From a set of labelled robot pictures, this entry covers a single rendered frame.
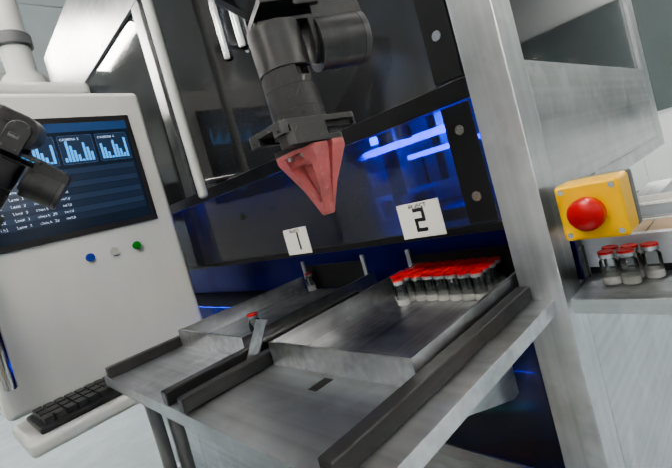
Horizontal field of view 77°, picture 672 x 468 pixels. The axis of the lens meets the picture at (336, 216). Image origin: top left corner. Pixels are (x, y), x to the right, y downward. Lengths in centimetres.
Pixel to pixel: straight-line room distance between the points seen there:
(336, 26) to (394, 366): 36
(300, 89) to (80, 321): 95
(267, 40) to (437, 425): 39
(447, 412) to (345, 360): 15
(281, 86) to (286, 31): 6
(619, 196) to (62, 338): 117
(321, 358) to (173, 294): 83
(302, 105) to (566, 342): 48
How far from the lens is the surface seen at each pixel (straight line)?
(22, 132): 88
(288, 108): 44
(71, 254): 126
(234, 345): 75
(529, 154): 62
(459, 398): 45
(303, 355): 59
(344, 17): 49
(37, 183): 89
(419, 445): 40
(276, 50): 45
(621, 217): 59
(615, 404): 81
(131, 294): 129
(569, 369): 70
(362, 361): 51
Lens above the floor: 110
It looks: 3 degrees down
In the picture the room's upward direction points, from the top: 15 degrees counter-clockwise
